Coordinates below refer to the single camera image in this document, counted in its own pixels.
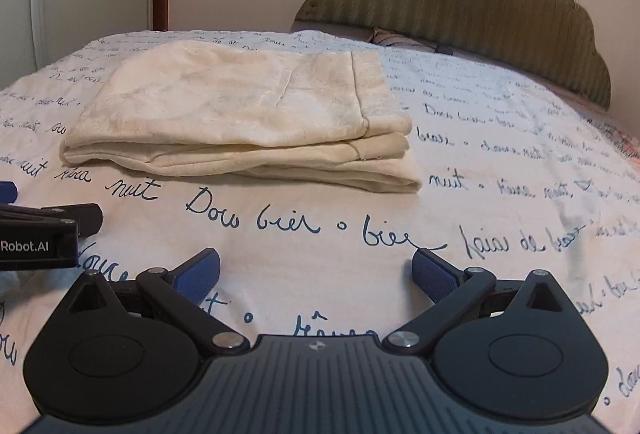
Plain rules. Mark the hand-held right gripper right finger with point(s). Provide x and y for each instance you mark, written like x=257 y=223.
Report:
x=433 y=274

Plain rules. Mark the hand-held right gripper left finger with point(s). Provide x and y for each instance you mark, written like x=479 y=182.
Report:
x=200 y=272

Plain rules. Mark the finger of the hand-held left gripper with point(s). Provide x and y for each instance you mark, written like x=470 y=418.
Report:
x=82 y=219
x=5 y=192

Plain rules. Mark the cream pants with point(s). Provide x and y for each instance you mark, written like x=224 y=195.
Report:
x=235 y=114

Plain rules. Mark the white script-printed blanket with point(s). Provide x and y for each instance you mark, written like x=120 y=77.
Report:
x=320 y=234

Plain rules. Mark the patterned pillow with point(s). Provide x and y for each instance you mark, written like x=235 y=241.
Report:
x=397 y=39

